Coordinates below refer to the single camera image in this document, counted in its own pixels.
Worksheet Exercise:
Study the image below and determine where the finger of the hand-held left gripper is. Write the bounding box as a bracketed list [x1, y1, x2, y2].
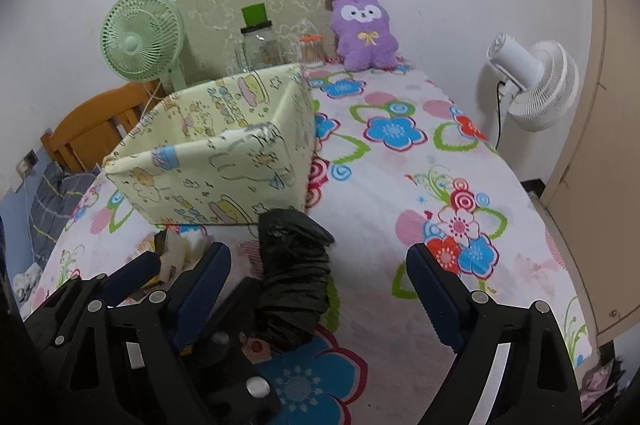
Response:
[197, 277, 283, 423]
[65, 250, 163, 308]

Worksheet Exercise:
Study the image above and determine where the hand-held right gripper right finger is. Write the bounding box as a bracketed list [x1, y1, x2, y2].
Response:
[406, 242, 586, 425]

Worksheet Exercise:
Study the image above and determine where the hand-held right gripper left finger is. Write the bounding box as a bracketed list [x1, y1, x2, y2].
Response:
[65, 242, 233, 425]

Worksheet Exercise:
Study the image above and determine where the black plastic bag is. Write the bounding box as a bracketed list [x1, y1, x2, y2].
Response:
[256, 209, 337, 351]

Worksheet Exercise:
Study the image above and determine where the yellow cartoon fabric storage box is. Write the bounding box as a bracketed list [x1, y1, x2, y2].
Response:
[102, 62, 317, 227]

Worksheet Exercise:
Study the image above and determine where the white crumpled cloth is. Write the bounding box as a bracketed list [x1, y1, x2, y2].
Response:
[11, 262, 43, 306]

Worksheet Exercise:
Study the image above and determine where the blue plaid pillow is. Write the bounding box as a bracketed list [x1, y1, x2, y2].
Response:
[10, 157, 101, 263]

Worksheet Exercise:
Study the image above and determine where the floral printed bed sheet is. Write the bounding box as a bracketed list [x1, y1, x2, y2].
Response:
[22, 57, 601, 425]

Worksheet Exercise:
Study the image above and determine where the wooden bed headboard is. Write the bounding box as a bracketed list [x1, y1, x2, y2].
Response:
[40, 80, 166, 173]

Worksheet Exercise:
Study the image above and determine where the pink patterned cloth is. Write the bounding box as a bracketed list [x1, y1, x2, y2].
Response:
[577, 352, 628, 411]

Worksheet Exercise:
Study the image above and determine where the beige wardrobe door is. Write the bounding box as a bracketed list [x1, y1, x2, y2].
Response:
[542, 0, 640, 346]

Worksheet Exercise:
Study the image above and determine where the clear glass cup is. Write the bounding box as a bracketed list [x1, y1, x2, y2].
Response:
[234, 40, 251, 76]

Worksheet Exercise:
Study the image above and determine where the green desk fan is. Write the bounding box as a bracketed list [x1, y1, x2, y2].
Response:
[101, 0, 190, 93]

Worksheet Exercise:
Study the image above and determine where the white clip fan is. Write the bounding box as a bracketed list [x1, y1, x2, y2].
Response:
[486, 31, 581, 133]

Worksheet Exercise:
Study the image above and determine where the glass jar green black lid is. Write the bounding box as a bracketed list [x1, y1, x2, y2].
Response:
[239, 4, 282, 70]

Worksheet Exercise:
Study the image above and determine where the toothpick jar orange lid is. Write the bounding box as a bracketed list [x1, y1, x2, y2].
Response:
[299, 34, 327, 70]

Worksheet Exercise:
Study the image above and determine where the purple plush toy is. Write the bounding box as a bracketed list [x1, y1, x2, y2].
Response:
[327, 0, 401, 72]

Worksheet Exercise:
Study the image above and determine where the green patterned board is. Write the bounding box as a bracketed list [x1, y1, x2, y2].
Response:
[172, 0, 333, 88]

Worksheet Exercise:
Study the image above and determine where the wall socket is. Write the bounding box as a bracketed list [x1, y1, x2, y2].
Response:
[15, 150, 40, 178]

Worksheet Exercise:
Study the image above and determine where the black fan cable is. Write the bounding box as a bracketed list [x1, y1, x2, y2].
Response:
[495, 80, 507, 150]

